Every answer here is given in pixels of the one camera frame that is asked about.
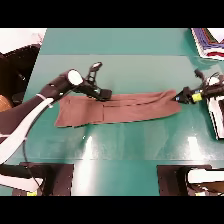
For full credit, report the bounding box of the brown shirt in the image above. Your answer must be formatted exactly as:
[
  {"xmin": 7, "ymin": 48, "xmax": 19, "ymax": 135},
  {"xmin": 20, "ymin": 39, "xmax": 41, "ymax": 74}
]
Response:
[{"xmin": 54, "ymin": 89, "xmax": 183, "ymax": 128}]

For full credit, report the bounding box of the black cable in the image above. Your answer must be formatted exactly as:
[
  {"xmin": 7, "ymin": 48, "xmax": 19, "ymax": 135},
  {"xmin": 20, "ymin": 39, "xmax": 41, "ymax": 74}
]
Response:
[{"xmin": 21, "ymin": 132, "xmax": 45, "ymax": 196}]

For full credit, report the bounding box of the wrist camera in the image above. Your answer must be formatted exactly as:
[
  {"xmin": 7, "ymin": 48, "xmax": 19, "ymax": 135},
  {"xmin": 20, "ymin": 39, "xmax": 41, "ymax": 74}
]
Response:
[
  {"xmin": 85, "ymin": 61, "xmax": 104, "ymax": 86},
  {"xmin": 193, "ymin": 68, "xmax": 207, "ymax": 84}
]

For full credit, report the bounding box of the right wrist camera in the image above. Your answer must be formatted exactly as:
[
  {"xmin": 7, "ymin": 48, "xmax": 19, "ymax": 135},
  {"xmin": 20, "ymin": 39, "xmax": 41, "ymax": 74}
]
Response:
[{"xmin": 193, "ymin": 68, "xmax": 207, "ymax": 84}]

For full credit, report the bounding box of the heap of clothes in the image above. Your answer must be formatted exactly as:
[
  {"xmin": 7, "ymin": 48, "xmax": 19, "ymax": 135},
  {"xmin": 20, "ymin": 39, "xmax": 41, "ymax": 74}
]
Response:
[{"xmin": 190, "ymin": 27, "xmax": 224, "ymax": 61}]

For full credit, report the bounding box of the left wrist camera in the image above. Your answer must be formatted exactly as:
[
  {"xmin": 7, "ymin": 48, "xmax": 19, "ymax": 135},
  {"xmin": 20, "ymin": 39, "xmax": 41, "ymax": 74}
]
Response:
[{"xmin": 85, "ymin": 61, "xmax": 104, "ymax": 86}]

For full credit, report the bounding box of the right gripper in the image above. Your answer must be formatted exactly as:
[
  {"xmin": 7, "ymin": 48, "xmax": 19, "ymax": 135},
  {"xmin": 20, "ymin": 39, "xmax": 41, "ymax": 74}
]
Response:
[{"xmin": 177, "ymin": 86, "xmax": 195, "ymax": 105}]

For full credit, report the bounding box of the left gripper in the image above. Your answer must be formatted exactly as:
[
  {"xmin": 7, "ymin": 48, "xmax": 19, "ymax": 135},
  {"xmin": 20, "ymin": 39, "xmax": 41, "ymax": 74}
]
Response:
[{"xmin": 87, "ymin": 83, "xmax": 113, "ymax": 102}]

